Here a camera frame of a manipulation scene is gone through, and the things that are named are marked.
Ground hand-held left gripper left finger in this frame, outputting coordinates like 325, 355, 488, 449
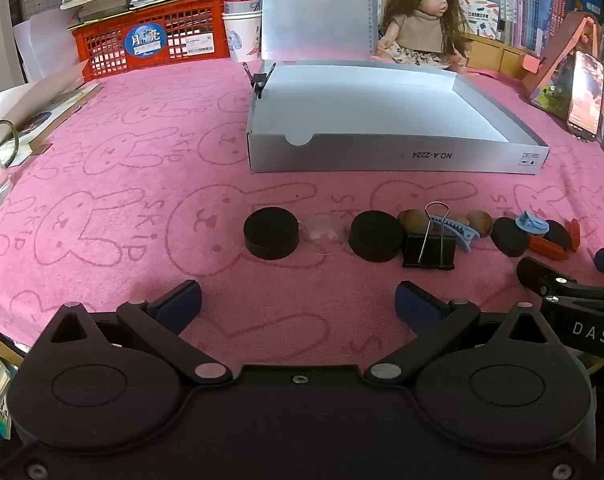
48, 280, 233, 386

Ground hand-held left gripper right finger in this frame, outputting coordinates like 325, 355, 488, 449
364, 281, 564, 386

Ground black round puck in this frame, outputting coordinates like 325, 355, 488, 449
243, 208, 301, 260
544, 219, 573, 251
348, 210, 407, 263
491, 217, 531, 258

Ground large black binder clip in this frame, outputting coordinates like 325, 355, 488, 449
402, 201, 457, 269

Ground blue claw hair clip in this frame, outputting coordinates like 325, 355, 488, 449
514, 211, 551, 236

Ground long light blue hair clip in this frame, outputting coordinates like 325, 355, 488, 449
426, 213, 481, 253

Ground clear suction cup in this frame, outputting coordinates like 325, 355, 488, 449
302, 214, 348, 254

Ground silver cardboard box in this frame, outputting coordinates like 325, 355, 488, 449
247, 59, 551, 177

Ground pink rabbit print towel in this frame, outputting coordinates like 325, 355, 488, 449
0, 56, 604, 361

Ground smartphone with lit screen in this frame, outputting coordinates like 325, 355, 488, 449
565, 49, 604, 141

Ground pink wooden phone stand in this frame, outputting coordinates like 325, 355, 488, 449
521, 12, 604, 112

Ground wooden shelf unit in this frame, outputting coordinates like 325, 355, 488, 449
464, 32, 539, 79

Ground open book with paper cover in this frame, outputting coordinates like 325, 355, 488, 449
0, 81, 103, 154

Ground small black binder clip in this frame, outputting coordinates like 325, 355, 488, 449
242, 61, 277, 100

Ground white box with colourful print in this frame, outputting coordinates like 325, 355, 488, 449
456, 0, 503, 41

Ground row of shelved books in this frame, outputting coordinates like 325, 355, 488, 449
374, 0, 604, 67

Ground red plastic crate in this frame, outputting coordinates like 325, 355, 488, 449
71, 0, 231, 84

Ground doll with brown hair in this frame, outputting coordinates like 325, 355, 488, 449
370, 0, 476, 72

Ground white paper cup stack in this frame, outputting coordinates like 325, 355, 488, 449
221, 0, 264, 61

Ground white paper sheets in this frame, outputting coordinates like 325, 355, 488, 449
13, 12, 91, 84

